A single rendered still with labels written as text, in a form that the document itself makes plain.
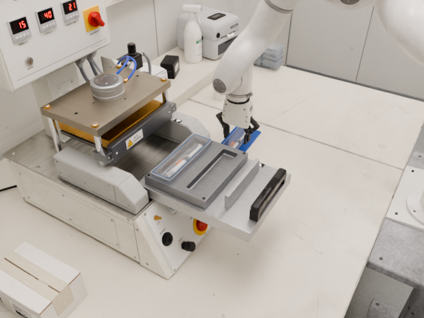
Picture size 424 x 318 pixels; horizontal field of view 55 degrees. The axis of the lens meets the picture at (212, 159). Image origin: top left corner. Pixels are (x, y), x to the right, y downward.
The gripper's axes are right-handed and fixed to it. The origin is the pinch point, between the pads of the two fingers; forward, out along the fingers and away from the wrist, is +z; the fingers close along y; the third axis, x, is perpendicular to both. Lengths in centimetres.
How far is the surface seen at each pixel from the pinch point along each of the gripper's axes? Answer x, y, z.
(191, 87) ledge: -21.4, 31.2, -0.9
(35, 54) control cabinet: 49, 29, -43
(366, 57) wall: -201, -12, 48
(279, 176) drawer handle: 39, -29, -23
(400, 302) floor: -22, -72, 79
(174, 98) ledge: -10.0, 32.2, -1.1
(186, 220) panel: 46.0, -7.9, -4.4
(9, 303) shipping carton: 84, 14, -2
